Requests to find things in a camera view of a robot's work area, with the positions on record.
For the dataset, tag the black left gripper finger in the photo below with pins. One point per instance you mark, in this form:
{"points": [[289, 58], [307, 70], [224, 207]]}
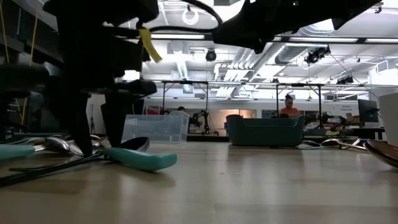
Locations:
{"points": [[113, 118], [81, 124]]}

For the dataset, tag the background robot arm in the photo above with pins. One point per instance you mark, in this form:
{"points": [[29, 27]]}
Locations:
{"points": [[325, 117], [205, 124]]}

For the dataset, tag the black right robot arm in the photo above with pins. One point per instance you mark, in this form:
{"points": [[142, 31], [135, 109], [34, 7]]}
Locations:
{"points": [[357, 9]]}

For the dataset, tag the clear plastic bin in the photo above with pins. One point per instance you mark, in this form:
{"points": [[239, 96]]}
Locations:
{"points": [[155, 127]]}

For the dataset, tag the black spotlight cluster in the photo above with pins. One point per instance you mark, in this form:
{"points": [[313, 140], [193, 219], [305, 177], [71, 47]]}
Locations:
{"points": [[315, 56]]}

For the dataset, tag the yellow tape tag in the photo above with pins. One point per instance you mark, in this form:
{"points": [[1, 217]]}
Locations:
{"points": [[149, 43]]}

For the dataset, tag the person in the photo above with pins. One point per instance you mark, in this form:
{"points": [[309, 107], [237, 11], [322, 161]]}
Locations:
{"points": [[181, 109], [289, 110]]}

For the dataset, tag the dark teal plastic bin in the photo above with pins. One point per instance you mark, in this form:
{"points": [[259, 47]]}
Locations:
{"points": [[264, 133]]}

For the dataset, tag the black background table frame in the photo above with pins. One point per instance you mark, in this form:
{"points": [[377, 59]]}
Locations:
{"points": [[298, 84], [186, 82]]}

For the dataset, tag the black dome camera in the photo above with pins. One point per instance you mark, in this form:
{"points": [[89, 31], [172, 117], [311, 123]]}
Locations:
{"points": [[211, 55]]}

